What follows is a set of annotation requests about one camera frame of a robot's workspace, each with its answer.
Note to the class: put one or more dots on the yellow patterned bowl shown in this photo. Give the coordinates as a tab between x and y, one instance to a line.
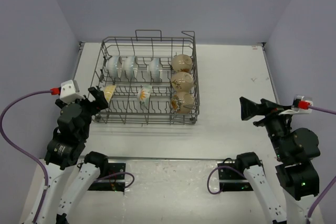
108	92

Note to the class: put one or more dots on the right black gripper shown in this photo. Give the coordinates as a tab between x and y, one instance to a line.
249	108

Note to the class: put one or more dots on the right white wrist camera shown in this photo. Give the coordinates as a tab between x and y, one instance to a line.
300	105

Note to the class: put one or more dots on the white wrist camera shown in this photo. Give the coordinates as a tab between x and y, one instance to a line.
69	92
300	105

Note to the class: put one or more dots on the beige floral bowl back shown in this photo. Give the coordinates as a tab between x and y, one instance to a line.
182	63

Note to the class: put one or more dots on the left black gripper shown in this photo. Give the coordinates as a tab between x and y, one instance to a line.
98	95

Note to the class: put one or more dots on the beige floral bowl front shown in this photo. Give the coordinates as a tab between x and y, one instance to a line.
182	102

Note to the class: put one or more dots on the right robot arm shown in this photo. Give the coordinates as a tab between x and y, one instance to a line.
294	150

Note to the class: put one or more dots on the white blue-striped bowl right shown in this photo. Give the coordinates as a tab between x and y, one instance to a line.
154	69

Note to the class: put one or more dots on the white blue-striped bowl left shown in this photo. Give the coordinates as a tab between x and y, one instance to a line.
114	67

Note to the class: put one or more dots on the beige floral bowl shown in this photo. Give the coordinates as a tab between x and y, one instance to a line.
182	82
182	63
182	102

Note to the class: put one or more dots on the white blue-striped bowl middle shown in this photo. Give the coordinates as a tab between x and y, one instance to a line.
130	67

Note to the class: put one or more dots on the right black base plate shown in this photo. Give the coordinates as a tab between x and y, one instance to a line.
229	180

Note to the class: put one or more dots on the white green floral bowl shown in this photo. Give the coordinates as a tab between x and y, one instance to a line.
144	95

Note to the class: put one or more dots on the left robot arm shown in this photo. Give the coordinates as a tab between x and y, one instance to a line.
68	142

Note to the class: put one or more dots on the grey wire dish rack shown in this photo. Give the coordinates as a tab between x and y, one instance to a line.
146	45

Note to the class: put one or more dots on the white blue-striped bowl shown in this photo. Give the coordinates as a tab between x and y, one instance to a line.
114	67
154	69
130	67

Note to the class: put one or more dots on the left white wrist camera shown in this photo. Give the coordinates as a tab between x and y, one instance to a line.
69	92

